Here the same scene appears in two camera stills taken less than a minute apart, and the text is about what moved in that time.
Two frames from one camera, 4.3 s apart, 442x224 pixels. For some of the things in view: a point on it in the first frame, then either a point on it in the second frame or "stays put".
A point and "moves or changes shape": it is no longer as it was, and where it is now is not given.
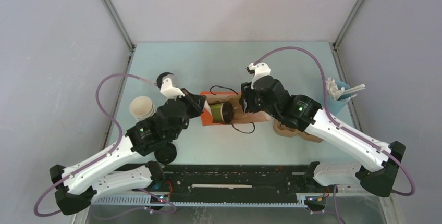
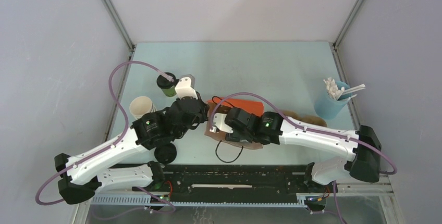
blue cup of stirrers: [339, 94] stays put
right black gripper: [246, 100] -> [235, 136]
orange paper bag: [240, 116] moves or changes shape
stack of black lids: [166, 153] stays put
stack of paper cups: [142, 108] stays put
